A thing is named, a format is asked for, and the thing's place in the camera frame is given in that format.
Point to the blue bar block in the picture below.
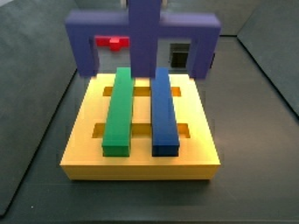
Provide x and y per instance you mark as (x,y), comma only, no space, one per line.
(166,142)

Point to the green bar block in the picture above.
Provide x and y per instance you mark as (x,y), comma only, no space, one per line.
(116,138)

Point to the yellow slotted board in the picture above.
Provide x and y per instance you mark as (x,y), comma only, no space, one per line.
(83,161)

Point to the red interlocking block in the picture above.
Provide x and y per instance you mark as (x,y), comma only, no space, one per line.
(114,42)

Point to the purple interlocking block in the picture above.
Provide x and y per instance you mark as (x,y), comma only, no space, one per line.
(146,24)

